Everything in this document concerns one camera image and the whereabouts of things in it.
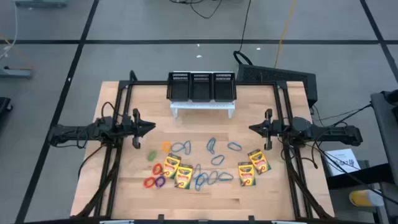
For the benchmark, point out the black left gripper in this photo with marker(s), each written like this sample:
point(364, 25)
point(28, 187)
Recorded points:
point(136, 130)

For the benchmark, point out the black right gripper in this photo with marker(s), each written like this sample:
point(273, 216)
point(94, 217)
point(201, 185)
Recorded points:
point(275, 128)

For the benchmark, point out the blue rubber band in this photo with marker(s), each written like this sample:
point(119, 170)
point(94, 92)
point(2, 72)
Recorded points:
point(197, 165)
point(196, 185)
point(171, 147)
point(232, 177)
point(212, 161)
point(207, 146)
point(187, 153)
point(241, 147)
point(211, 183)

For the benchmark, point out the yellow crayon box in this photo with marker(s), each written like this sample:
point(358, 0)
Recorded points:
point(247, 174)
point(172, 165)
point(259, 161)
point(183, 176)

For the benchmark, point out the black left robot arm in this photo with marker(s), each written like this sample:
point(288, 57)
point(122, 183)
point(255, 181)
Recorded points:
point(77, 132)

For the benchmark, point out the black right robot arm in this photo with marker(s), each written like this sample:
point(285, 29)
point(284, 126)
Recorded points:
point(329, 132)

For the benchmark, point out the grey side desk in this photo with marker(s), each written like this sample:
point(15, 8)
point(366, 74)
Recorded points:
point(385, 130)

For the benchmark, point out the white perforated metal shelf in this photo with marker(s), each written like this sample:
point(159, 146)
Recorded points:
point(202, 105)

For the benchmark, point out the white printed paper sheet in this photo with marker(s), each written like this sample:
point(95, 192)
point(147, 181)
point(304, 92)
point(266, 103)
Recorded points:
point(342, 158)

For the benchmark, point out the black shelf board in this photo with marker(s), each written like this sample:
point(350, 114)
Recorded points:
point(357, 179)

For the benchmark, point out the yellow cylindrical container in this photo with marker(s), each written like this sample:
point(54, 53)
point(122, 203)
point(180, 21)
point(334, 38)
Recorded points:
point(363, 198)

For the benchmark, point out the grey stand foot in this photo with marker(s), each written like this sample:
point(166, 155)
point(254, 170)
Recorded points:
point(15, 73)
point(40, 3)

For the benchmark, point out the black aluminium table frame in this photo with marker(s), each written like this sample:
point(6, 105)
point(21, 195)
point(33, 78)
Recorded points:
point(149, 82)

